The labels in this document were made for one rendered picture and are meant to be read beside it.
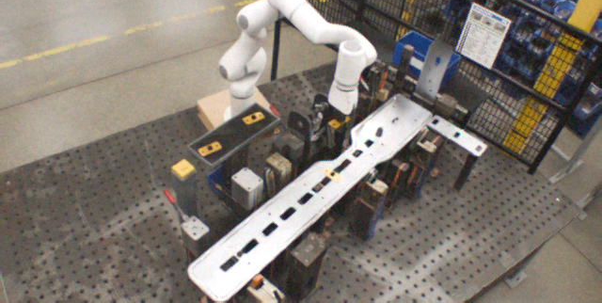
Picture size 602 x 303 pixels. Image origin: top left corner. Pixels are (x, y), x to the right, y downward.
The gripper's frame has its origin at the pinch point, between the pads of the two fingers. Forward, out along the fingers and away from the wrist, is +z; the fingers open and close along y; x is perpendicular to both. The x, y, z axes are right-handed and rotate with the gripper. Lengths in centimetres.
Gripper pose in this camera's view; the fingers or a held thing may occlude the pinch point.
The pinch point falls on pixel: (340, 116)
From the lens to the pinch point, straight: 182.6
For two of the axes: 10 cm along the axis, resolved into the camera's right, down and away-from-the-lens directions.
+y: 7.0, 5.4, -4.6
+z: -0.7, 7.0, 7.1
